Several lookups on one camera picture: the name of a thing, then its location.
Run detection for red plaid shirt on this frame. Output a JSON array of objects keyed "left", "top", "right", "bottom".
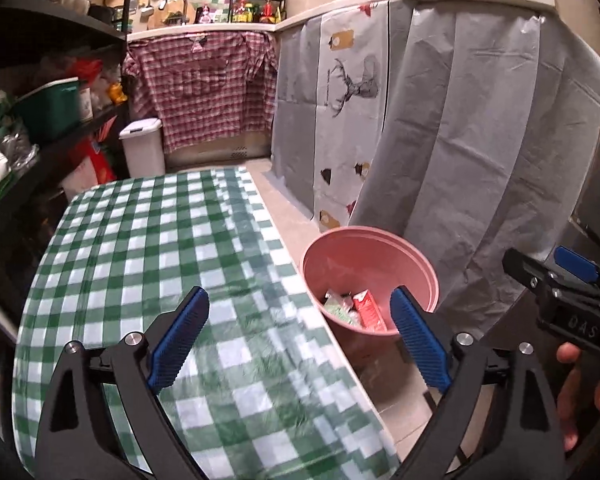
[{"left": 122, "top": 30, "right": 280, "bottom": 153}]

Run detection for person's right hand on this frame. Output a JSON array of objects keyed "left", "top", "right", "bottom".
[{"left": 555, "top": 342, "right": 600, "bottom": 453}]

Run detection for green storage box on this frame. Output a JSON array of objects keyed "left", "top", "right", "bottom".
[{"left": 12, "top": 77, "right": 81, "bottom": 143}]

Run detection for black shelf rack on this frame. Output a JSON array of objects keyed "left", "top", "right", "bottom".
[{"left": 0, "top": 0, "right": 136, "bottom": 241}]

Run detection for white lidded bin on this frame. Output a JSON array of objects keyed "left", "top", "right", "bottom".
[{"left": 118, "top": 117, "right": 167, "bottom": 177}]

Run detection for grey pleated curtain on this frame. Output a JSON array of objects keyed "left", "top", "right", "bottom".
[{"left": 350, "top": 0, "right": 600, "bottom": 333}]

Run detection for green white food packets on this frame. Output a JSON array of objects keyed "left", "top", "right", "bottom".
[{"left": 0, "top": 87, "right": 38, "bottom": 211}]

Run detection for pink plastic bin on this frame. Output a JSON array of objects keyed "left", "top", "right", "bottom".
[{"left": 300, "top": 226, "right": 440, "bottom": 361}]

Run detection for red orange bag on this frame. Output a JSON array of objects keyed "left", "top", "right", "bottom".
[{"left": 62, "top": 125, "right": 118, "bottom": 196}]

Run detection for green checkered tablecloth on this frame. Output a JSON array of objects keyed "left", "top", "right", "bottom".
[{"left": 11, "top": 166, "right": 401, "bottom": 480}]

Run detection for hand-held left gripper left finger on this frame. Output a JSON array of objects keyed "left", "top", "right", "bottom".
[{"left": 35, "top": 286, "right": 211, "bottom": 480}]

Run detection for row of condiment bottles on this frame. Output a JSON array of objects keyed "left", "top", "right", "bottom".
[{"left": 232, "top": 0, "right": 281, "bottom": 23}]

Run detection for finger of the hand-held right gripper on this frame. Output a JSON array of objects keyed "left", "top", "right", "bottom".
[
  {"left": 554, "top": 246, "right": 600, "bottom": 288},
  {"left": 502, "top": 248, "right": 557, "bottom": 290}
]

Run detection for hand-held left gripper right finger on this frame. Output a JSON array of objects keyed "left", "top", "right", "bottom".
[{"left": 389, "top": 285, "right": 566, "bottom": 480}]

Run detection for deer print patchwork curtain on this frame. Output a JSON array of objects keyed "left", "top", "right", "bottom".
[{"left": 270, "top": 0, "right": 398, "bottom": 228}]

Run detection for red white carton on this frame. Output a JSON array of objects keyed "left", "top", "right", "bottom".
[{"left": 352, "top": 290, "right": 388, "bottom": 331}]

